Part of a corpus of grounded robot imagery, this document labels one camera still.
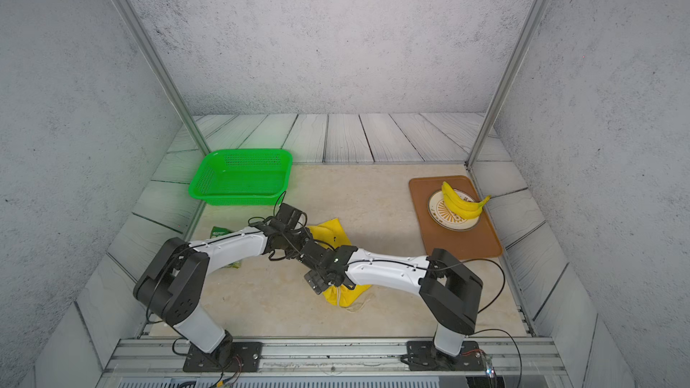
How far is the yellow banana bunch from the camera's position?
39.7 inches

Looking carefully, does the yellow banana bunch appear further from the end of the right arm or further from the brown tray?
the end of the right arm

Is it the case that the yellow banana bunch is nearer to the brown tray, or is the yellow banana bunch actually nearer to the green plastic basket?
the brown tray
